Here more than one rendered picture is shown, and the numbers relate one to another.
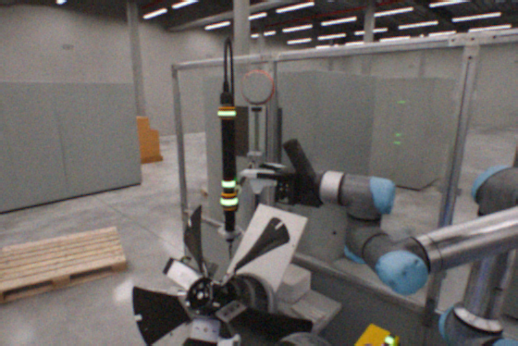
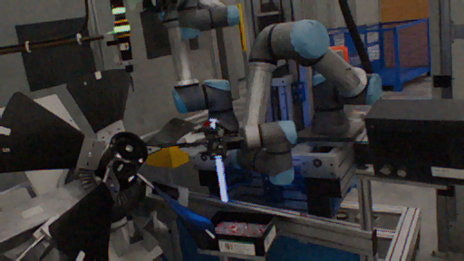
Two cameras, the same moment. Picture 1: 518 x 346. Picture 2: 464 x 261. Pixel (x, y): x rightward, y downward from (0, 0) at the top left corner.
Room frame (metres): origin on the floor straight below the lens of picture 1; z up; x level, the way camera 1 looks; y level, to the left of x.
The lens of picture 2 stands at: (0.64, 1.43, 1.55)
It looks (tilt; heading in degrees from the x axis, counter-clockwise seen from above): 12 degrees down; 273
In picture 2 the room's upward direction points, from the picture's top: 9 degrees counter-clockwise
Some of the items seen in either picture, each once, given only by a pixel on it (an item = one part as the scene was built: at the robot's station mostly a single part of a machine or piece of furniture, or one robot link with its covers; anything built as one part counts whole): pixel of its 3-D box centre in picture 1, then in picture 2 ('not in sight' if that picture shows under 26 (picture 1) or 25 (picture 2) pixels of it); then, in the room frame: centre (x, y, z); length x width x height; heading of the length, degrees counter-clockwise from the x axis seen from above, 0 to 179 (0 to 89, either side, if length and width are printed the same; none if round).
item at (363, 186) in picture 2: not in sight; (364, 198); (0.21, 0.17, 0.96); 0.03 x 0.03 x 0.20; 49
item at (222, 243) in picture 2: not in sight; (238, 232); (0.59, 0.05, 0.85); 0.22 x 0.17 x 0.07; 154
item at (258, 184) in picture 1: (256, 181); not in sight; (0.75, 0.01, 1.64); 0.09 x 0.03 x 0.06; 80
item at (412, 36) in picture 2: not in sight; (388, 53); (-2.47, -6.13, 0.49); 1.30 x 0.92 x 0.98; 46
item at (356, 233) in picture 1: (365, 238); (193, 22); (0.64, -0.24, 1.54); 0.11 x 0.08 x 0.11; 8
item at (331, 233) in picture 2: not in sight; (250, 215); (0.54, -0.12, 0.82); 0.90 x 0.04 x 0.08; 139
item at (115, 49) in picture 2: (229, 216); (122, 48); (0.86, 0.09, 1.50); 0.09 x 0.07 x 0.10; 174
